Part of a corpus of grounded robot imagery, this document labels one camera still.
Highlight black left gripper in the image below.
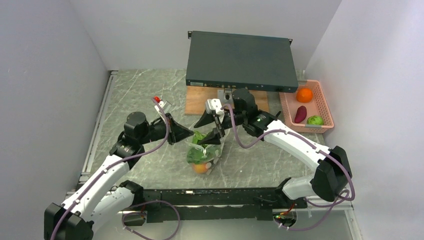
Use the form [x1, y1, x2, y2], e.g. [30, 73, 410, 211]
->
[138, 113, 194, 145]

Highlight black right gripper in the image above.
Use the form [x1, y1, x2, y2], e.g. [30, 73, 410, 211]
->
[194, 108, 246, 145]

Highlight polka dot zip top bag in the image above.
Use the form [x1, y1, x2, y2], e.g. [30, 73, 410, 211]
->
[186, 130, 226, 175]

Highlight green fake leafy vegetable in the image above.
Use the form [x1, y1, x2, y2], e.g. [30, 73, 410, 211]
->
[186, 130, 221, 164]

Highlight orange fake peach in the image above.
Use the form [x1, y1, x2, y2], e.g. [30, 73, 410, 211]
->
[192, 163, 209, 174]

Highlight purple fake sweet potato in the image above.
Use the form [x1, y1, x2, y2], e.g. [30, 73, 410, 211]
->
[294, 105, 307, 124]

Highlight orange fake fruit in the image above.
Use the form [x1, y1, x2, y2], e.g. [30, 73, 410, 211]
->
[295, 87, 314, 103]

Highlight green fake lime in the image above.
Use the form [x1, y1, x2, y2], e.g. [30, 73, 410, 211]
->
[306, 115, 325, 126]

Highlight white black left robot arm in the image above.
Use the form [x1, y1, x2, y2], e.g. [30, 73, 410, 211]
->
[44, 112, 194, 240]

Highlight wooden board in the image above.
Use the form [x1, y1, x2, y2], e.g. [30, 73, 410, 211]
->
[184, 86, 270, 116]

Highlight pink plastic basket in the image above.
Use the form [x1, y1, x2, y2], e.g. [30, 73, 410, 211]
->
[279, 79, 334, 134]

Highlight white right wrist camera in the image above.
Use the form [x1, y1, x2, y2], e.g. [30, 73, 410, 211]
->
[205, 98, 224, 116]

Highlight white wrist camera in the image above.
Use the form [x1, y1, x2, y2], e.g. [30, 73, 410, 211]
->
[153, 96, 173, 114]
[205, 98, 224, 116]

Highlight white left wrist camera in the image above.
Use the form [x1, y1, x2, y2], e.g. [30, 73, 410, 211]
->
[153, 96, 173, 114]

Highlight grey metal bracket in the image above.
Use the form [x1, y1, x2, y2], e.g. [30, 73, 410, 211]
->
[217, 88, 233, 103]

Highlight dark network switch box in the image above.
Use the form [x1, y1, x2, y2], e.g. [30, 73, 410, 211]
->
[185, 31, 299, 93]

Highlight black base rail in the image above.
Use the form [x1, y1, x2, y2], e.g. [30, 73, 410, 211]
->
[125, 187, 307, 223]

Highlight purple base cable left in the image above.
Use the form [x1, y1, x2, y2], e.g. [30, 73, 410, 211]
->
[121, 198, 182, 240]

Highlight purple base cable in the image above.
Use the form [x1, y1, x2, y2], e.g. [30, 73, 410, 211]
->
[274, 188, 352, 232]
[121, 198, 182, 240]

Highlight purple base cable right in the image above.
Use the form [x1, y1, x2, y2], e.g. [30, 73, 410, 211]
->
[274, 188, 352, 232]

